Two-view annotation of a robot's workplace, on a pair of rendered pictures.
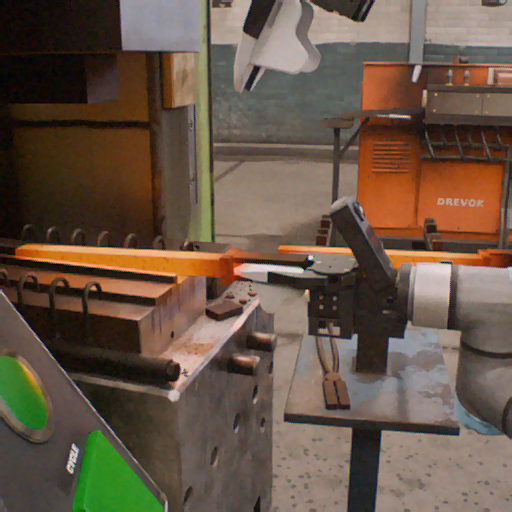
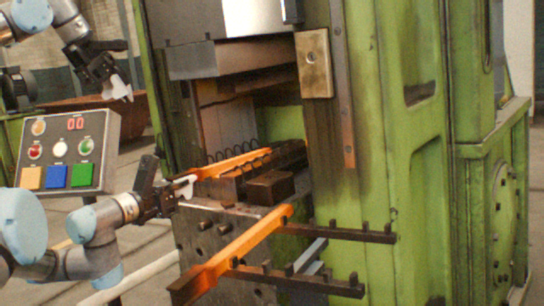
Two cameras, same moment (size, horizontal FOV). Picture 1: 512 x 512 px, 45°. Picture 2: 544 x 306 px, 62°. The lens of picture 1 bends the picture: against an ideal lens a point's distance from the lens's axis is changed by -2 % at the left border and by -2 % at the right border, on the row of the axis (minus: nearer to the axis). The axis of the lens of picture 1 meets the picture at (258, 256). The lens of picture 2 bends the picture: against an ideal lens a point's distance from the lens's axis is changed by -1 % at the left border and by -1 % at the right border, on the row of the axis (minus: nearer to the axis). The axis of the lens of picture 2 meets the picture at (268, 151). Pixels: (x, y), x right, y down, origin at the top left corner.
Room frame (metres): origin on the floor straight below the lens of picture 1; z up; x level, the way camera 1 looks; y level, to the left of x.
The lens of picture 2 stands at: (1.39, -1.03, 1.33)
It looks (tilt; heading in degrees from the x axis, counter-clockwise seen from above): 13 degrees down; 112
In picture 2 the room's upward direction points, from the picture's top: 8 degrees counter-clockwise
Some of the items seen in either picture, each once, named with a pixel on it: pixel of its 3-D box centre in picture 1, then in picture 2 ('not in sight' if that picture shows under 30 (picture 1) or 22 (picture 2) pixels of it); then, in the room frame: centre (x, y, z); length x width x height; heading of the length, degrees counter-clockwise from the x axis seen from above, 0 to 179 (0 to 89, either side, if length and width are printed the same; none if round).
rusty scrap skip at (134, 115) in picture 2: not in sight; (102, 121); (-4.16, 5.36, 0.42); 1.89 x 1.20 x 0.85; 169
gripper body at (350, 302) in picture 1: (358, 294); (151, 201); (0.70, -0.12, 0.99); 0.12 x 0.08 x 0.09; 72
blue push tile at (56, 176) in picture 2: not in sight; (57, 177); (0.20, 0.07, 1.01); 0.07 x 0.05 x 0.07; 7
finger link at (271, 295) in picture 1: (268, 289); not in sight; (0.71, -0.01, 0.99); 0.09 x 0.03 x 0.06; 75
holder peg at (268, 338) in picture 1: (261, 341); (224, 229); (0.83, -0.01, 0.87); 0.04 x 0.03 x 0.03; 72
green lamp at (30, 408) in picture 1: (20, 393); (86, 146); (0.29, 0.13, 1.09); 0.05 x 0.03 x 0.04; 162
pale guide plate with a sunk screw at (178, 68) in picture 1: (178, 54); (314, 65); (1.08, 0.13, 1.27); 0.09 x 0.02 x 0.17; 162
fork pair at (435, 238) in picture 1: (378, 239); (302, 243); (1.11, -0.22, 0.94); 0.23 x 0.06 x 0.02; 81
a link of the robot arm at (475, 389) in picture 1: (497, 387); (97, 262); (0.63, -0.28, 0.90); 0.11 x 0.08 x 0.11; 17
